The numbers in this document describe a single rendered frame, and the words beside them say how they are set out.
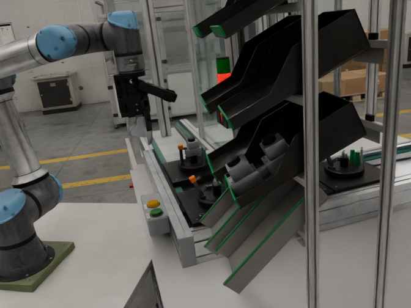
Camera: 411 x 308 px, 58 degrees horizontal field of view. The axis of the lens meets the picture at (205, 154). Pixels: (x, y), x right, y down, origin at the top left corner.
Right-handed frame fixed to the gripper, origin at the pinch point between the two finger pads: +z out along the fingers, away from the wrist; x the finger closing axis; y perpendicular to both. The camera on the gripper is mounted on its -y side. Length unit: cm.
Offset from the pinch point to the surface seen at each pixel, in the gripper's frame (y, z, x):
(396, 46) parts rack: -40, -23, 49
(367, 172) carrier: -74, 26, 0
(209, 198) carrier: -16.1, 24.3, -2.8
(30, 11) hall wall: 137, -95, -832
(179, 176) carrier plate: -11.8, 26.3, -31.9
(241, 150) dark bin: -20.1, 0.7, 21.2
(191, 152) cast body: -19.0, 19.0, -36.8
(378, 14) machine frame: -129, -25, -65
